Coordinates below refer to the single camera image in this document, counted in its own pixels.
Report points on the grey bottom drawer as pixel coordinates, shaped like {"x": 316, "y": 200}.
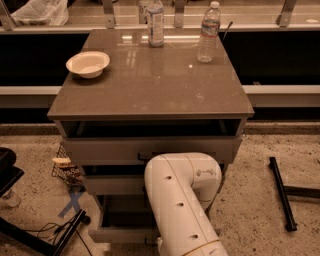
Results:
{"x": 131, "y": 219}

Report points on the grey drawer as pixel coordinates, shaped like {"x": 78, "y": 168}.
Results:
{"x": 131, "y": 219}
{"x": 136, "y": 184}
{"x": 135, "y": 151}

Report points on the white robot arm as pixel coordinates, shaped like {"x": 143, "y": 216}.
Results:
{"x": 180, "y": 188}

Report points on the grey drawer cabinet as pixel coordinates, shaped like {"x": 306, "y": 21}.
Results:
{"x": 151, "y": 93}

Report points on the grey middle drawer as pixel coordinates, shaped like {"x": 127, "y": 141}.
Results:
{"x": 136, "y": 184}

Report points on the grey top drawer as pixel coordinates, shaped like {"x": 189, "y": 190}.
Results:
{"x": 135, "y": 151}

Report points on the white paper bowl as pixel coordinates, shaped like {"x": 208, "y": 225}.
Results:
{"x": 89, "y": 64}

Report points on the snack packet in basket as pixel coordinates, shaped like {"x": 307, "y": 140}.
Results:
{"x": 66, "y": 166}

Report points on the blue tape cross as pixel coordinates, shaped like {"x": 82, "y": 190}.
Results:
{"x": 73, "y": 203}

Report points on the clear water bottle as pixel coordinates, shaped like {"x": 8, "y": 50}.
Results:
{"x": 208, "y": 33}

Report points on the labelled drink bottle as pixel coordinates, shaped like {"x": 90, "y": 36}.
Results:
{"x": 155, "y": 23}

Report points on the black stand base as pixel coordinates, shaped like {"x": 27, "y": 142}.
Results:
{"x": 48, "y": 240}

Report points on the black metal bar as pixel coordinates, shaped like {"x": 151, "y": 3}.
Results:
{"x": 290, "y": 225}

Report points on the clear plastic cup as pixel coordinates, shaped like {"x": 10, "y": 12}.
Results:
{"x": 11, "y": 198}

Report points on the white plastic bag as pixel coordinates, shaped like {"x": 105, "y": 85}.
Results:
{"x": 42, "y": 12}

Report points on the black wire basket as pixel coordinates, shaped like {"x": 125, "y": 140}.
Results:
{"x": 70, "y": 181}

